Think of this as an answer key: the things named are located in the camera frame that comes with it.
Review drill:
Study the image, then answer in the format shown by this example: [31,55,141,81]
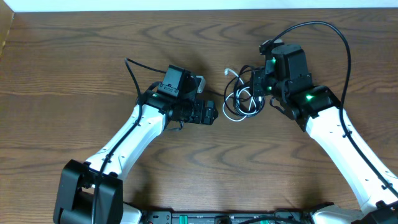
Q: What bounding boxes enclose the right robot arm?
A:
[250,40,397,223]

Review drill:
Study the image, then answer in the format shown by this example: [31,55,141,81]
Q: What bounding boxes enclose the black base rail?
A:
[139,209,313,224]

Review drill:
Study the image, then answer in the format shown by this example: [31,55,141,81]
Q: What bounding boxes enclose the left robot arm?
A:
[53,65,218,223]

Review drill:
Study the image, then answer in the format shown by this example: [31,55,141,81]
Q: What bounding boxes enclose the white cable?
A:
[221,67,264,123]

